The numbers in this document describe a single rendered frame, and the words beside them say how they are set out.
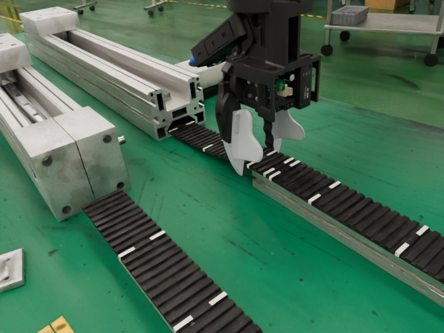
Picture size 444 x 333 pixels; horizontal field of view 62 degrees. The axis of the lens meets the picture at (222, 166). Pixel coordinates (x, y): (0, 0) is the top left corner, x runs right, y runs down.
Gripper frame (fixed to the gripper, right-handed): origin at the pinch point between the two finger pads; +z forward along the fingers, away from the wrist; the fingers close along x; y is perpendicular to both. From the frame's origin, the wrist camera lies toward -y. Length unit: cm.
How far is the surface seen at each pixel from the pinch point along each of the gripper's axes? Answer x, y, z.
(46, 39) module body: -5, -71, -5
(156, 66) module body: 2.4, -28.4, -5.3
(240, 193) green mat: -4.2, 1.8, 3.1
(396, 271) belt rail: -2.0, 21.8, 2.2
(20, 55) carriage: -15, -50, -8
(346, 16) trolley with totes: 250, -165, 47
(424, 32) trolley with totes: 267, -107, 56
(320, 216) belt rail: -2.1, 12.8, 1.2
